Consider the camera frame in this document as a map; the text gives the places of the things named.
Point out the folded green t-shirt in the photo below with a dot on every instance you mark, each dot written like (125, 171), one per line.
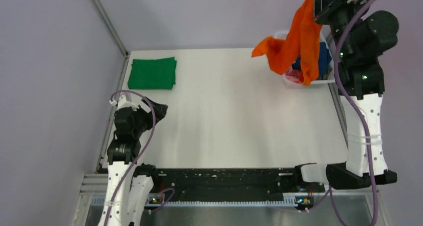
(153, 74)

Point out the pink t-shirt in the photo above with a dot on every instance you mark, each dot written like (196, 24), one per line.
(293, 75)

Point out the aluminium frame rail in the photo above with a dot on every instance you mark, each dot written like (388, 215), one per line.
(228, 203)

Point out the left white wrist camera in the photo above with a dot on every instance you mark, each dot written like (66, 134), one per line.
(123, 101)

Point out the white plastic basket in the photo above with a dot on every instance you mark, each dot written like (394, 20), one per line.
(315, 83)

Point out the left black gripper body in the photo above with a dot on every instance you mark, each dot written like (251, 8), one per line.
(145, 120)

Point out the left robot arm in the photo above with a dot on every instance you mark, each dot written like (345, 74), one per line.
(129, 184)

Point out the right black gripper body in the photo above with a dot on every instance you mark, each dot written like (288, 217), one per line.
(334, 12)

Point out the orange t-shirt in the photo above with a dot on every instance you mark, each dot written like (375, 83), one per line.
(302, 41)

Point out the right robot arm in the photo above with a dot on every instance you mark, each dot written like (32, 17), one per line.
(360, 39)

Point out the dark blue t-shirt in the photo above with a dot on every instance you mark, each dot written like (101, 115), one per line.
(323, 62)

